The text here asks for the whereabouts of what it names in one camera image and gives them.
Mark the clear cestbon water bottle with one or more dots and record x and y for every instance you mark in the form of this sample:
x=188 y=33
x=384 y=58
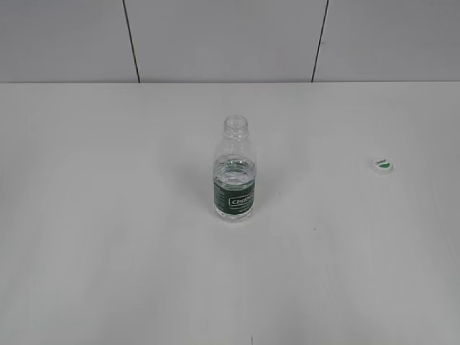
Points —
x=234 y=171

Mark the white green bottle cap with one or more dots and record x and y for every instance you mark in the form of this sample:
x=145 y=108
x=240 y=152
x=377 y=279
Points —
x=381 y=166

